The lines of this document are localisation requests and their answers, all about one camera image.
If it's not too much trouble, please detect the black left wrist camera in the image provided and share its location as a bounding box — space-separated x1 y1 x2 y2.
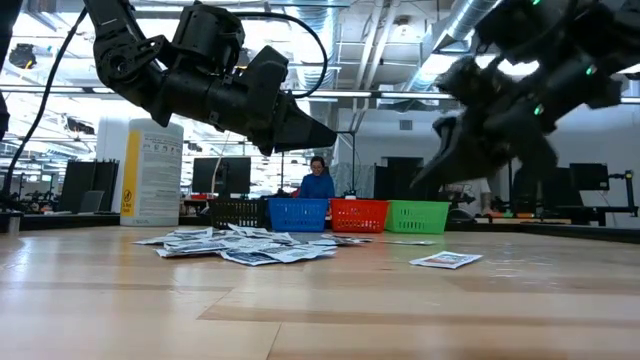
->
238 45 291 101

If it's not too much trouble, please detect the blue plastic bin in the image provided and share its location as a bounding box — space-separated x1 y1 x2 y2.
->
267 198 330 233

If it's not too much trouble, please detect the black panel screen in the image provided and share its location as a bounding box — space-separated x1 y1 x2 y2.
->
512 167 571 221

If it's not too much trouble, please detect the black partition panel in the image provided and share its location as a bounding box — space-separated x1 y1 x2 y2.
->
373 156 441 201

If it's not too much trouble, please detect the person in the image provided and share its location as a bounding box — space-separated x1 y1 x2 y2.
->
297 155 337 200

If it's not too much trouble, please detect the green plastic bin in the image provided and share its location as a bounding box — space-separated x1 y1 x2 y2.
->
384 199 451 235

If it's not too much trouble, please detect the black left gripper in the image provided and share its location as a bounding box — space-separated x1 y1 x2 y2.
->
148 69 339 155

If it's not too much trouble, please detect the black aluminium table frame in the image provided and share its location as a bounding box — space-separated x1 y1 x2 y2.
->
19 213 640 245

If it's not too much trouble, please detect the grey chair back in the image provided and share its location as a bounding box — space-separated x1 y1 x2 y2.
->
78 189 106 214

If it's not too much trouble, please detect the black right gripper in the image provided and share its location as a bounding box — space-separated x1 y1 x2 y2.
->
410 84 586 189

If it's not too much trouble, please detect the black background table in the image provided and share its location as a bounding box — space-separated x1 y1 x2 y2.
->
519 203 640 226

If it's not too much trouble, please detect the black plastic bin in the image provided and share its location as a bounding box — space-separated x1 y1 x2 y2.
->
208 198 270 230

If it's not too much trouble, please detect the ceiling light strip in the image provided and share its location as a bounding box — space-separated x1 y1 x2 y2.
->
299 89 374 99

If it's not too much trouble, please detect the grey box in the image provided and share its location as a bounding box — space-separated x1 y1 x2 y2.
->
0 208 25 234

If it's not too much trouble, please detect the white wipes canister yellow stripe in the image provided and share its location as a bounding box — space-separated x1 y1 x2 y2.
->
119 118 185 227

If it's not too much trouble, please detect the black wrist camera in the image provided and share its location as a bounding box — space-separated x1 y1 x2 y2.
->
433 53 504 109
238 45 291 101

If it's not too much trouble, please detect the black camera stand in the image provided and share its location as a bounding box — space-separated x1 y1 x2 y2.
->
608 169 637 217

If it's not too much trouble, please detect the silver ventilation duct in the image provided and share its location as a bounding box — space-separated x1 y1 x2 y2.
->
283 0 342 101

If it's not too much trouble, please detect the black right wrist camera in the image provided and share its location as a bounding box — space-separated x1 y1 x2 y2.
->
433 53 504 109

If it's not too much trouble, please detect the black computer monitor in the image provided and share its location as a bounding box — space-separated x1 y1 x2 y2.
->
192 156 252 197

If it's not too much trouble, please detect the black left camera cable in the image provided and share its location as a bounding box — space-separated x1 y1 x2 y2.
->
232 10 330 100

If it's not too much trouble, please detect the black stand frame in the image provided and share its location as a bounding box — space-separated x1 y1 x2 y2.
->
280 130 357 197

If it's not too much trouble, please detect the black cabinet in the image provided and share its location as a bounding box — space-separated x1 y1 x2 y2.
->
59 159 120 214

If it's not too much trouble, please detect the small black monitor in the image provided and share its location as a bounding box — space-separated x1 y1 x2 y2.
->
569 162 610 192

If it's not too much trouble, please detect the red plastic bin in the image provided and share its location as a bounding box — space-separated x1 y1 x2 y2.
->
328 198 390 234

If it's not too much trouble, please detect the silver slanted duct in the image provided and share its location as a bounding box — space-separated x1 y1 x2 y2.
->
407 0 501 91

